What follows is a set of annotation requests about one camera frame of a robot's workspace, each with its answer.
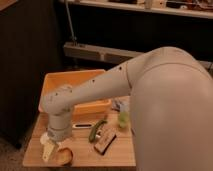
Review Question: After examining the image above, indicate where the wooden block with black edge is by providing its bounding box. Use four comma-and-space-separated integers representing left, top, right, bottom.
94, 129, 116, 155

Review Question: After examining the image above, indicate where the white handled dish brush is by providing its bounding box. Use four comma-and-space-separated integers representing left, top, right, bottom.
72, 123, 92, 129

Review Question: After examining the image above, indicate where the green cucumber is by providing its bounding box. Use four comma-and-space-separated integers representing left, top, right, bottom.
88, 119, 107, 143

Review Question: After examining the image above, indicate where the vertical metal pipe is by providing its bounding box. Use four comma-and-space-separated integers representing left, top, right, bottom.
65, 0, 77, 45

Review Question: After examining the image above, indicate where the clear green plastic cup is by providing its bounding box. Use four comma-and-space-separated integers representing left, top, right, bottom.
118, 101, 129, 128

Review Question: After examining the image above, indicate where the metal cup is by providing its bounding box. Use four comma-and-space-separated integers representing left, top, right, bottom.
57, 157, 73, 166

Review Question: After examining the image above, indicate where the yellow plastic bin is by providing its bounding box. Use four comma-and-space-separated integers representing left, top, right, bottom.
41, 69, 111, 115

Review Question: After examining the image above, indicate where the yellow apple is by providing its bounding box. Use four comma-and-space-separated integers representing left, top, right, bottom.
56, 148, 73, 161

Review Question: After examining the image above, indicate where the upper shelf with clutter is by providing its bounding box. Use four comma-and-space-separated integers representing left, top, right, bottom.
58, 0, 213, 20

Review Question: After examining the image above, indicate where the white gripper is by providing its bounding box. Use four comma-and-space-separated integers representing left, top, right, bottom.
41, 119, 74, 164

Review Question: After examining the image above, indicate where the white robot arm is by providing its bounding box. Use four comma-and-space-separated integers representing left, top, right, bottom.
40, 47, 213, 171

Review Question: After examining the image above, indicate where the grey metal rail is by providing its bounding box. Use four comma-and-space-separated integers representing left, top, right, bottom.
63, 41, 213, 69

